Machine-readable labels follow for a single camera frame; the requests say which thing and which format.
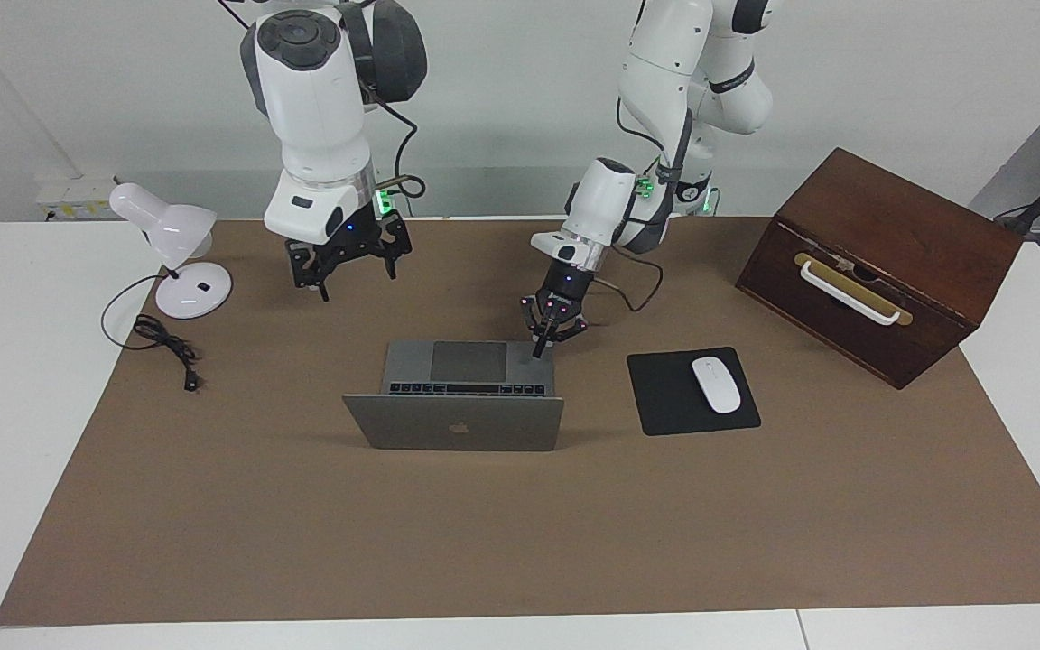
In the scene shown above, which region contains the white desk lamp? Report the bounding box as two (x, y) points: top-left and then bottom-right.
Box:
(109, 182), (234, 320)

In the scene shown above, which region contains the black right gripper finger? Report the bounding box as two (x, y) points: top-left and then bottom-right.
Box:
(287, 239), (331, 303)
(382, 212), (414, 279)

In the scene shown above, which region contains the black lamp power cable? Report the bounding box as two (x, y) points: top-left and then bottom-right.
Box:
(101, 274), (203, 393)

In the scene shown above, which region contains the dark brown wooden box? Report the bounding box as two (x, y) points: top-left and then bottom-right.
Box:
(735, 147), (1025, 390)

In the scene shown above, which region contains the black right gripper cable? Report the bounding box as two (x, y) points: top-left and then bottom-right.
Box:
(362, 77), (428, 201)

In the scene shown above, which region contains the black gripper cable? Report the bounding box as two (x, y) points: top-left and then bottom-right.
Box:
(592, 244), (665, 313)
(362, 77), (428, 201)

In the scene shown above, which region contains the black mouse pad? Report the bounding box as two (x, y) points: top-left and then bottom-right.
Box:
(627, 347), (762, 437)

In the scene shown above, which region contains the brass handle plate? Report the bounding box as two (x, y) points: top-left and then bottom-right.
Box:
(794, 253), (914, 327)

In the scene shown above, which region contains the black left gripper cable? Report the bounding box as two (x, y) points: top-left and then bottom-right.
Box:
(592, 244), (665, 313)

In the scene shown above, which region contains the brown paper table mat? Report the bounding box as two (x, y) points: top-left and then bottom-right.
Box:
(0, 217), (1040, 627)

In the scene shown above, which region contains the grey Apple laptop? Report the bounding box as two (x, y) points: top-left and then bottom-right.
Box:
(342, 339), (566, 452)

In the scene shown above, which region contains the white box handle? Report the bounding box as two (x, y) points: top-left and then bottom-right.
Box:
(798, 260), (902, 326)

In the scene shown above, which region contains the white wall power strip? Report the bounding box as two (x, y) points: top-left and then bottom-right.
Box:
(37, 176), (116, 220)

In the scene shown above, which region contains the white computer mouse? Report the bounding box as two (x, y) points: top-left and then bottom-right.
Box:
(692, 357), (743, 415)

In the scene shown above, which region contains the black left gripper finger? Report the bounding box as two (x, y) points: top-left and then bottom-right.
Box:
(520, 296), (550, 362)
(547, 316), (590, 348)

